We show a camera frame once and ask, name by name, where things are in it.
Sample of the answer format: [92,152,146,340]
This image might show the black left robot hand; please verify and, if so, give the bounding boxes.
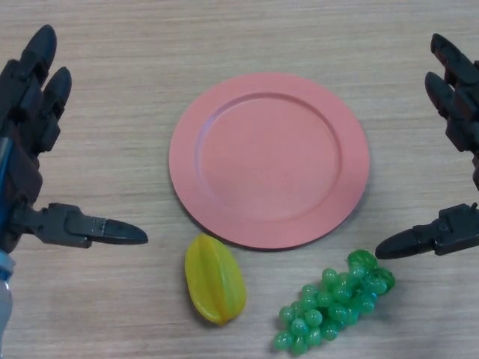
[0,25,150,252]

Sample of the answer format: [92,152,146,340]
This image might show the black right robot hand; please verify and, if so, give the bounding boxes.
[374,33,479,261]

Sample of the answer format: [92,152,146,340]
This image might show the yellow starfruit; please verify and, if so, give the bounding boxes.
[184,233,248,327]

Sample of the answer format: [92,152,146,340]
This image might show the pink round plate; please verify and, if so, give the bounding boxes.
[168,73,371,251]

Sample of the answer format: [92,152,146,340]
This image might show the green grape bunch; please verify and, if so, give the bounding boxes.
[273,249,396,355]

